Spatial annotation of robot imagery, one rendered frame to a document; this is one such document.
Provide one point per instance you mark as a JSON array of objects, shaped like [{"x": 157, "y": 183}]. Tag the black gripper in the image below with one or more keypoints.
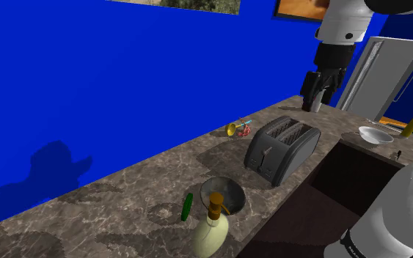
[{"x": 335, "y": 57}]

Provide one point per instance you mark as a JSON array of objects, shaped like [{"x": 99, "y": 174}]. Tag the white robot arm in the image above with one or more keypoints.
[{"x": 342, "y": 21}]

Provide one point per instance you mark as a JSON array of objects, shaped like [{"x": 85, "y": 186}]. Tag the grey steel fridge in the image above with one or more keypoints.
[{"x": 381, "y": 82}]

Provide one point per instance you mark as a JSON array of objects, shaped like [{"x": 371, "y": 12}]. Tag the dark grey toaster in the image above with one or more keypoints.
[{"x": 299, "y": 153}]

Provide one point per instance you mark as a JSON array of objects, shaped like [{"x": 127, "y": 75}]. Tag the white bowl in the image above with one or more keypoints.
[{"x": 375, "y": 135}]

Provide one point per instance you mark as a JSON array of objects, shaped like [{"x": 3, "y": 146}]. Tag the small red figure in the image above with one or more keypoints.
[{"x": 244, "y": 131}]

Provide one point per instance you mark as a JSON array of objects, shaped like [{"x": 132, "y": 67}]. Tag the dark sink basin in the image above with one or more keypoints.
[{"x": 349, "y": 178}]

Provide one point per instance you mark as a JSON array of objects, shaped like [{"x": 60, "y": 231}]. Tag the small dark tap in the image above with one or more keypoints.
[{"x": 398, "y": 155}]

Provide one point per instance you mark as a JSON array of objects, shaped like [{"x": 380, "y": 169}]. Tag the grey metal bowl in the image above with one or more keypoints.
[{"x": 231, "y": 191}]

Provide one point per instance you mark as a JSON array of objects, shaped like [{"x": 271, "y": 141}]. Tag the green disc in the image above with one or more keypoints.
[{"x": 187, "y": 207}]

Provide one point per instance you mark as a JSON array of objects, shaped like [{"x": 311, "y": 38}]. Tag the pale yellow soap dispenser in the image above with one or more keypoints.
[{"x": 209, "y": 234}]

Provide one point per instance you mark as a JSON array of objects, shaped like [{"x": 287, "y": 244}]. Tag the orange wall picture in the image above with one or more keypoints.
[{"x": 301, "y": 8}]

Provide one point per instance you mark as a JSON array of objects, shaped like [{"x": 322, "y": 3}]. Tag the wall picture with greenery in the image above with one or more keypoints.
[{"x": 199, "y": 5}]

